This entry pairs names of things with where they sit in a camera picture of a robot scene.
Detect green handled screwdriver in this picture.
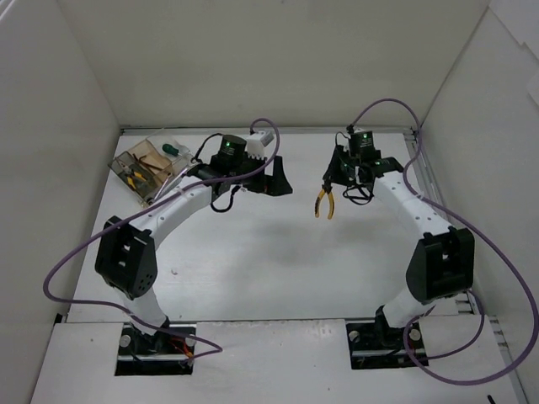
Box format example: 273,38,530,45
162,143,189,158

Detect clear plastic organizer box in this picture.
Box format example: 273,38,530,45
109,135,194,207

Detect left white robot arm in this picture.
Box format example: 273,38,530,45
94,130,292,354

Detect small silver ratchet wrench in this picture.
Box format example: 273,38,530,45
148,173,173,205

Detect yellow handled cutting pliers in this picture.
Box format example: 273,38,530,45
312,183,337,220

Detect short brown hex key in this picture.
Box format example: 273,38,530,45
141,162,167,175

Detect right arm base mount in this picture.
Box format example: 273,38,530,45
346,322,415,370

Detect purple cable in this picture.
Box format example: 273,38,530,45
348,98,535,386
41,117,282,363

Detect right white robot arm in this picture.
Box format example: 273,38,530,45
314,127,475,347

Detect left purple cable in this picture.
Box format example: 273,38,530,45
41,117,282,363

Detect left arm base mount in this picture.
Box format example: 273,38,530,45
115,325,196,376

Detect yellow handled needle-nose pliers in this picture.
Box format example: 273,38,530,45
119,162,149,191

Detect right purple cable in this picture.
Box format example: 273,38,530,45
348,98,535,386

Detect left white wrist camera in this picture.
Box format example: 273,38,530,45
246,130,275,159

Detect large silver ratchet wrench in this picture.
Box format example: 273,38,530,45
174,155,200,177

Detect long brown hex key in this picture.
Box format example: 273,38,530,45
132,154,145,165

